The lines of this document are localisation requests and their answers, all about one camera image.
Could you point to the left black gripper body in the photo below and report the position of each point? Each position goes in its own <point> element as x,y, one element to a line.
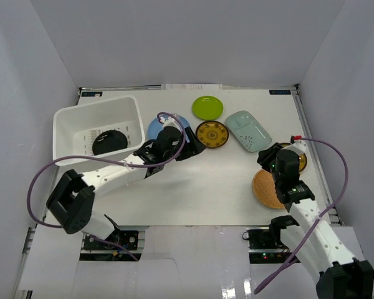
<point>192,146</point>

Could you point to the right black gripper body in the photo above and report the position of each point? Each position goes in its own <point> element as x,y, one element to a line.
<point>275,176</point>

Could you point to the yellow patterned plate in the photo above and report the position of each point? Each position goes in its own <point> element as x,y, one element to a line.
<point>302,158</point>
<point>212,134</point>

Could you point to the blue round plate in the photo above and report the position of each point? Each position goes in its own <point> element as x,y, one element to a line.
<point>155,126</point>

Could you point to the pale green oblong dish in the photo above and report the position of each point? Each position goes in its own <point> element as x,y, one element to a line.
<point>248,131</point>

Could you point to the orange woven round plate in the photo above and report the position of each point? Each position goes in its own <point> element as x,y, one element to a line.
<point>264,190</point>

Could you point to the green round plate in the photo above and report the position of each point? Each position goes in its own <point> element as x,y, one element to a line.
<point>207,107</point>

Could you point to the white plastic bin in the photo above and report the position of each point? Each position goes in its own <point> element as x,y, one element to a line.
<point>76,128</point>

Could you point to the black glossy plate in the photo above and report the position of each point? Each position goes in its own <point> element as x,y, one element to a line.
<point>109,141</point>

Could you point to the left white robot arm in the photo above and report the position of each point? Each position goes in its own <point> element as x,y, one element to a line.
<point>72,200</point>

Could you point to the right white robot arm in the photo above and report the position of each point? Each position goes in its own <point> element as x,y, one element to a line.
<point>335,270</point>

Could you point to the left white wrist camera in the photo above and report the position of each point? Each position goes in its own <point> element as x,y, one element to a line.
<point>170,121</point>

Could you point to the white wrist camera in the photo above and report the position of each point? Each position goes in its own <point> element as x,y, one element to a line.
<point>170,121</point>
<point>298,145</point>

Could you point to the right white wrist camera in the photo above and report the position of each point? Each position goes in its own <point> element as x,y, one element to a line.
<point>298,145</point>

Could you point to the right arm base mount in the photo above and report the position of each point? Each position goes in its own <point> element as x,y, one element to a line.
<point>262,247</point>

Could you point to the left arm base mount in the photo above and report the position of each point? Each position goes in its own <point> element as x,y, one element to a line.
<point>120,246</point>

